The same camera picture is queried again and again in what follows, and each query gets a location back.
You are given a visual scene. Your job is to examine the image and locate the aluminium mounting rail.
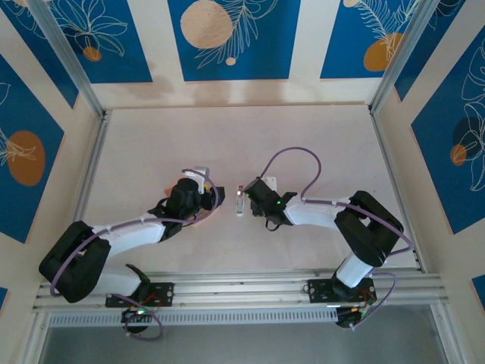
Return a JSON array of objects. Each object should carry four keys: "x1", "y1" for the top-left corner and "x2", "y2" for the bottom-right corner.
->
[{"x1": 32, "y1": 266, "x2": 445, "y2": 314}]

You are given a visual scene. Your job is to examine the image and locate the pink plastic tray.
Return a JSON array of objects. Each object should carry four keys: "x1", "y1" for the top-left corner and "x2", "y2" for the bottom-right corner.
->
[{"x1": 165, "y1": 185, "x2": 221, "y2": 230}]

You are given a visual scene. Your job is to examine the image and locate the black controller board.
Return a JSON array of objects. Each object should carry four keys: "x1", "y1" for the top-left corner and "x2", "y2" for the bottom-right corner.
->
[
  {"x1": 334, "y1": 304, "x2": 371, "y2": 330},
  {"x1": 120, "y1": 306, "x2": 153, "y2": 335}
]

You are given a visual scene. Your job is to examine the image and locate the aluminium side rail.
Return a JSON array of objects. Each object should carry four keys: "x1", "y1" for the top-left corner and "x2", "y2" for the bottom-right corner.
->
[
  {"x1": 369, "y1": 108, "x2": 424, "y2": 273},
  {"x1": 67, "y1": 109, "x2": 111, "y2": 243}
]

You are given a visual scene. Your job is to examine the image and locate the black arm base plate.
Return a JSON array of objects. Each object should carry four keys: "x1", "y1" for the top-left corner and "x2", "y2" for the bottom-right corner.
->
[
  {"x1": 105, "y1": 281, "x2": 176, "y2": 309},
  {"x1": 307, "y1": 278, "x2": 377, "y2": 305}
]

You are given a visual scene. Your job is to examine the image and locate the aluminium frame post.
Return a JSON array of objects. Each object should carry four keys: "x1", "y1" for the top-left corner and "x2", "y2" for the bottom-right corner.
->
[
  {"x1": 27, "y1": 0, "x2": 106, "y2": 119},
  {"x1": 369, "y1": 0, "x2": 445, "y2": 115}
]

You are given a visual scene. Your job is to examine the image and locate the grey slotted cable duct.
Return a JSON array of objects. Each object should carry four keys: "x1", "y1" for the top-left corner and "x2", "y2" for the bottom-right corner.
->
[{"x1": 47, "y1": 307, "x2": 339, "y2": 328}]

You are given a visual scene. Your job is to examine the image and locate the blue floral wall panel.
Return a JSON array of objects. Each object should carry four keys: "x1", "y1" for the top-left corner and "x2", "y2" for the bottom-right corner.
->
[
  {"x1": 393, "y1": 0, "x2": 469, "y2": 103},
  {"x1": 0, "y1": 52, "x2": 66, "y2": 244},
  {"x1": 167, "y1": 0, "x2": 302, "y2": 82},
  {"x1": 0, "y1": 0, "x2": 80, "y2": 111},
  {"x1": 35, "y1": 0, "x2": 155, "y2": 85},
  {"x1": 411, "y1": 30, "x2": 485, "y2": 236},
  {"x1": 320, "y1": 0, "x2": 424, "y2": 80}
]

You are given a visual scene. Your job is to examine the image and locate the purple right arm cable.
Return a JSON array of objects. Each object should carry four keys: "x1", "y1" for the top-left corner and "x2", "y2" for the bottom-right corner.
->
[{"x1": 264, "y1": 146, "x2": 415, "y2": 330}]

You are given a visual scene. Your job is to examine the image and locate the small clear vial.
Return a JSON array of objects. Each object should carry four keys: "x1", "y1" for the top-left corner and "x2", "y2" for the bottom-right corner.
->
[{"x1": 234, "y1": 184, "x2": 247, "y2": 218}]

